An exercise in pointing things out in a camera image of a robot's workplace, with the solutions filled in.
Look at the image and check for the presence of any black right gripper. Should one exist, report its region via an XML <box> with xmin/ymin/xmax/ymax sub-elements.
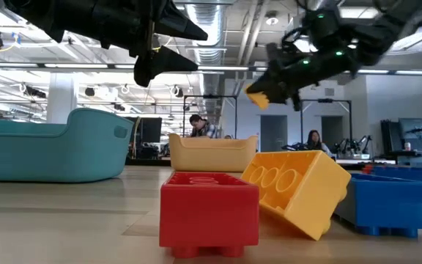
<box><xmin>246</xmin><ymin>42</ymin><xmax>358</xmax><ymax>112</ymax></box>

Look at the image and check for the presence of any dark desk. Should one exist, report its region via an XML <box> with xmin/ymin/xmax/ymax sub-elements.
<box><xmin>396</xmin><ymin>150</ymin><xmax>422</xmax><ymax>168</ymax></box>

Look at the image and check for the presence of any yellow toy building block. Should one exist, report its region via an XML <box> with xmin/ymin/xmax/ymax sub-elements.
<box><xmin>240</xmin><ymin>150</ymin><xmax>352</xmax><ymax>242</ymax></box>
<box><xmin>245</xmin><ymin>86</ymin><xmax>270</xmax><ymax>111</ymax></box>

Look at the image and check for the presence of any grey computer monitor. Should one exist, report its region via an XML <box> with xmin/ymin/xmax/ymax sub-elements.
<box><xmin>398</xmin><ymin>117</ymin><xmax>422</xmax><ymax>141</ymax></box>

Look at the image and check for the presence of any black monitor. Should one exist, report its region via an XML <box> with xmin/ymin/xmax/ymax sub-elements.
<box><xmin>125</xmin><ymin>116</ymin><xmax>163</xmax><ymax>144</ymax></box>

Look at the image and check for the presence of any yellow-orange plastic bin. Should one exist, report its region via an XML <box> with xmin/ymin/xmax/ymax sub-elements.
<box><xmin>168</xmin><ymin>133</ymin><xmax>259</xmax><ymax>173</ymax></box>

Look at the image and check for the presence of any person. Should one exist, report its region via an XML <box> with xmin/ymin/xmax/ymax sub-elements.
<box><xmin>188</xmin><ymin>114</ymin><xmax>219</xmax><ymax>139</ymax></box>
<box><xmin>306</xmin><ymin>129</ymin><xmax>333</xmax><ymax>157</ymax></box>

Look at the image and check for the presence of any white column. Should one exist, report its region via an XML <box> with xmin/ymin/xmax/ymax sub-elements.
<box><xmin>45</xmin><ymin>72</ymin><xmax>79</xmax><ymax>125</ymax></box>

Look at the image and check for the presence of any turquoise plastic bin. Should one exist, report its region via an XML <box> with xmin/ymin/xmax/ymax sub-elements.
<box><xmin>0</xmin><ymin>107</ymin><xmax>134</xmax><ymax>183</ymax></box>

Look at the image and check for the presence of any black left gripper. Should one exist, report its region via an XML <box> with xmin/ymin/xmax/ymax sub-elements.
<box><xmin>4</xmin><ymin>0</ymin><xmax>209</xmax><ymax>88</ymax></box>

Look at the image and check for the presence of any grey door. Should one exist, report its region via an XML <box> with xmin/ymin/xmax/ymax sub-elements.
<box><xmin>321</xmin><ymin>115</ymin><xmax>344</xmax><ymax>147</ymax></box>
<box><xmin>260</xmin><ymin>114</ymin><xmax>289</xmax><ymax>153</ymax></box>

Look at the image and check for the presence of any linear ceiling light strip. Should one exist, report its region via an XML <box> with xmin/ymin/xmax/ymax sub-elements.
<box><xmin>0</xmin><ymin>61</ymin><xmax>422</xmax><ymax>76</ymax></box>

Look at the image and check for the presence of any blue toy building block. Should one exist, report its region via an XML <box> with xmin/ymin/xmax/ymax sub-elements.
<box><xmin>373</xmin><ymin>166</ymin><xmax>422</xmax><ymax>183</ymax></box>
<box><xmin>333</xmin><ymin>173</ymin><xmax>422</xmax><ymax>239</ymax></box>

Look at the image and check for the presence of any silver spiral air duct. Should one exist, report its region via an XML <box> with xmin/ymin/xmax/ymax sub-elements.
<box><xmin>185</xmin><ymin>0</ymin><xmax>226</xmax><ymax>136</ymax></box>

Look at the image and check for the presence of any black rig frame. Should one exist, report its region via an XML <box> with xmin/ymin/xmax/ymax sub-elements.
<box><xmin>300</xmin><ymin>98</ymin><xmax>353</xmax><ymax>155</ymax></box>
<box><xmin>182</xmin><ymin>94</ymin><xmax>238</xmax><ymax>139</ymax></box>

